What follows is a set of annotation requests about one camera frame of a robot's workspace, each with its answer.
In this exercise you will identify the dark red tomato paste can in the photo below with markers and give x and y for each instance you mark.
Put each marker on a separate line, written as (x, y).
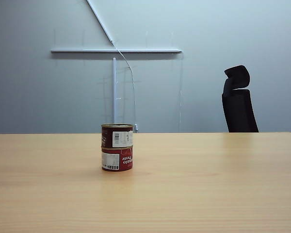
(117, 136)

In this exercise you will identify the black office chair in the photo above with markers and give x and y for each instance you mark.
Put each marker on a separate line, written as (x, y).
(240, 106)

